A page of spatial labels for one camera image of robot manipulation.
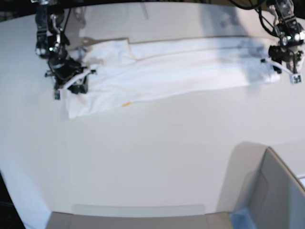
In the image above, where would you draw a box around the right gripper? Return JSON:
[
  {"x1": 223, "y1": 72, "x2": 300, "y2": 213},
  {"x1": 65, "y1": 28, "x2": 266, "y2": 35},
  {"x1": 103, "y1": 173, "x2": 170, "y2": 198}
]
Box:
[{"x1": 45, "y1": 56, "x2": 97, "y2": 94}]

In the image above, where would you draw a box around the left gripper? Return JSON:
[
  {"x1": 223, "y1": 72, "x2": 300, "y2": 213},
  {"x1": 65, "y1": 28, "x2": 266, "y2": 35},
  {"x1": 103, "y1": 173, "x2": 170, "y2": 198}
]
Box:
[{"x1": 261, "y1": 46, "x2": 305, "y2": 74}]

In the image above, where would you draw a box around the white t-shirt with print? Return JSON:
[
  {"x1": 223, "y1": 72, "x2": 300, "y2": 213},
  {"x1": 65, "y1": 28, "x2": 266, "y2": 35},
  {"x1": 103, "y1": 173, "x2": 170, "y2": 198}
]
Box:
[{"x1": 65, "y1": 37, "x2": 280, "y2": 119}]

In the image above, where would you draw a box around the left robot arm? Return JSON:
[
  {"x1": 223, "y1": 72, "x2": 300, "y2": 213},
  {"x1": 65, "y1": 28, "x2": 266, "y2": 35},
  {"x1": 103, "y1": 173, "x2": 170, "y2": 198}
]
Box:
[{"x1": 230, "y1": 0, "x2": 305, "y2": 75}]

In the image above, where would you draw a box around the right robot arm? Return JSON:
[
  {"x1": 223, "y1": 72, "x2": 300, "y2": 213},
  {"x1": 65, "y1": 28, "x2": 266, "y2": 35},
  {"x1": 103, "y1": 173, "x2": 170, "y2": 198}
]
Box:
[{"x1": 32, "y1": 0, "x2": 96, "y2": 100}]

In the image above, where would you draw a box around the grey cardboard box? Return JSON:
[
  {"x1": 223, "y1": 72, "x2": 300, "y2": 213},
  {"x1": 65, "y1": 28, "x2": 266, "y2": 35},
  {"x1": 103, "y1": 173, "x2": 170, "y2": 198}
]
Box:
[{"x1": 216, "y1": 142, "x2": 305, "y2": 229}]

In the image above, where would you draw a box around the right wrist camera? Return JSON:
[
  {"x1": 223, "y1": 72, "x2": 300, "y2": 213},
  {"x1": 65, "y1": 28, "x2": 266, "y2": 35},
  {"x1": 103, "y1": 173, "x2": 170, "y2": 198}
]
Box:
[{"x1": 53, "y1": 89, "x2": 61, "y2": 100}]

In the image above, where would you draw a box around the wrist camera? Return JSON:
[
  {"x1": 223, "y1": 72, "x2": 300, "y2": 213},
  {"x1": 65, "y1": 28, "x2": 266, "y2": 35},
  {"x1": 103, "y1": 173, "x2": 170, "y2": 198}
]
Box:
[
  {"x1": 53, "y1": 89, "x2": 61, "y2": 100},
  {"x1": 289, "y1": 73, "x2": 303, "y2": 84}
]

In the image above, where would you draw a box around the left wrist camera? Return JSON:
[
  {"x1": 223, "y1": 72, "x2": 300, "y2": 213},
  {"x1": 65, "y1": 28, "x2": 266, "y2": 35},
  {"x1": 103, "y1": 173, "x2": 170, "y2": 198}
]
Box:
[{"x1": 289, "y1": 73, "x2": 303, "y2": 84}]

